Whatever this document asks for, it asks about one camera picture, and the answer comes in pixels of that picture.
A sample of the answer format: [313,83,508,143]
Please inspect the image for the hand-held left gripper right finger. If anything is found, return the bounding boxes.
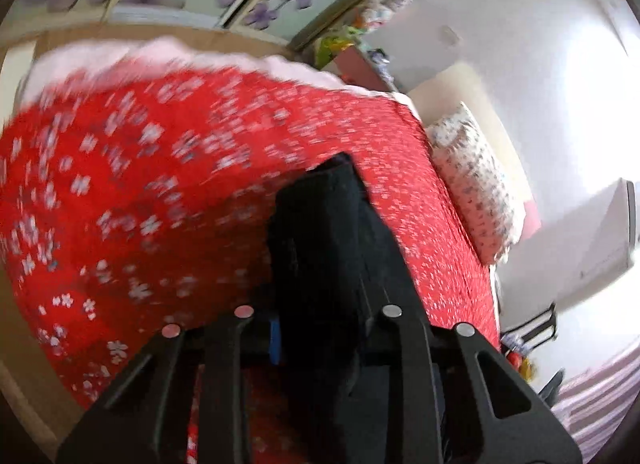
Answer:
[350,159,584,464]

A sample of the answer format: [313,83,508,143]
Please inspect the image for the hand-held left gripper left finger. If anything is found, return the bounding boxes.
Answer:
[55,305,282,464]

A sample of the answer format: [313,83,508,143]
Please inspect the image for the black pants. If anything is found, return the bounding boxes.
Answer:
[266,153,441,464]

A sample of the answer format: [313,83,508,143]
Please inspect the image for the yellow and red clothes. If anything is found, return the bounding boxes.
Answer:
[502,336,538,387]

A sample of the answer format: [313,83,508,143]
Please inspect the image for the black wooden chair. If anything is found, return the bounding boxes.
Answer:
[500,301,558,352]

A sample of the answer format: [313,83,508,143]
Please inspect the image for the floral print pillow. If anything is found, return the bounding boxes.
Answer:
[425,101,526,265]

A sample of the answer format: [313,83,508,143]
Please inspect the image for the red floral bed cover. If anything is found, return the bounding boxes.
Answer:
[0,64,503,464]

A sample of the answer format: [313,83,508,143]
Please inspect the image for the pink striped curtain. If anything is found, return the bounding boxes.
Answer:
[550,344,640,455]

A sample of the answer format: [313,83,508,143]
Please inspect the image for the cream headboard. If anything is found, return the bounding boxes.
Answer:
[405,64,538,205]

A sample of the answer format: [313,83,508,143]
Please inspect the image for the pink nightstand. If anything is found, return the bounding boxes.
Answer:
[332,46,401,94]

